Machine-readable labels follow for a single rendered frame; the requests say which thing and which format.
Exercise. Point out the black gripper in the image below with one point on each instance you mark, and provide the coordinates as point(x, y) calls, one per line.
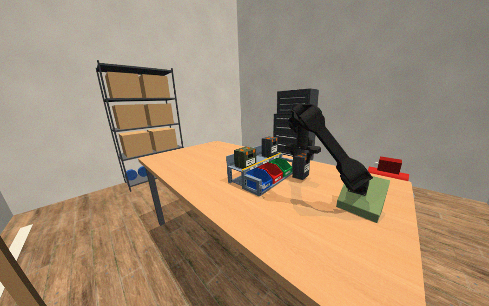
point(302, 143)

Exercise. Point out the red open bin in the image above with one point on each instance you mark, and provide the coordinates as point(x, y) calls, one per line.
point(273, 170)

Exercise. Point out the blue bin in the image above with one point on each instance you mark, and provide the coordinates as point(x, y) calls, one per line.
point(260, 174)

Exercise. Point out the green open bin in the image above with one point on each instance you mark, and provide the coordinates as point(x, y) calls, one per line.
point(284, 166)

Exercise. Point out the grey metal bin rack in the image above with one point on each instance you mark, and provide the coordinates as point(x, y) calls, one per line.
point(242, 180)

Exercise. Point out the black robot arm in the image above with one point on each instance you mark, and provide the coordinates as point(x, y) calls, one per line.
point(308, 117)

